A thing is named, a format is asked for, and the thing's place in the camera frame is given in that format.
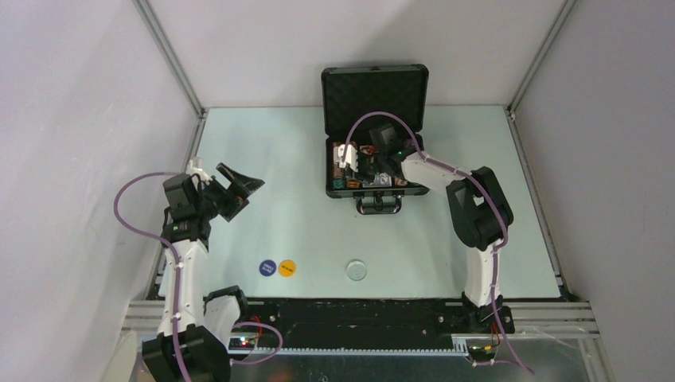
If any clear dealer button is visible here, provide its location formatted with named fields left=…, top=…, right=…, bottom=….
left=345, top=259, right=368, bottom=282

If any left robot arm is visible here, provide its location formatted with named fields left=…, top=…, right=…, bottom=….
left=142, top=157, right=264, bottom=381

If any brown chip stack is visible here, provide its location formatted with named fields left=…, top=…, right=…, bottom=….
left=332, top=142, right=346, bottom=190

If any black poker case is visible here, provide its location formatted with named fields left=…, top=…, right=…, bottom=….
left=321, top=64, right=429, bottom=215

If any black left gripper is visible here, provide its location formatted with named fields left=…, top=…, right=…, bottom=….
left=194, top=164, right=263, bottom=222

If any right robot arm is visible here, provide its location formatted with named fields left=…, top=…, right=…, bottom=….
left=334, top=124, right=513, bottom=333

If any blue small blind button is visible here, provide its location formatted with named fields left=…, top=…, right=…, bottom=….
left=259, top=259, right=277, bottom=277

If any red dice set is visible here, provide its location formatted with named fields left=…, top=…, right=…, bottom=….
left=360, top=145, right=378, bottom=155

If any yellow big blind button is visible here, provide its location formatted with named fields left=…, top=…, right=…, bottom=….
left=278, top=259, right=297, bottom=278

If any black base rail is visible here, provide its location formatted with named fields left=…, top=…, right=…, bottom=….
left=244, top=298, right=515, bottom=351

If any blue playing card deck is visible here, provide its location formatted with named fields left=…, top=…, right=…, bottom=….
left=369, top=173, right=392, bottom=188

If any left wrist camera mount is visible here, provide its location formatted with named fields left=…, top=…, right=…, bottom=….
left=185, top=157, right=210, bottom=182

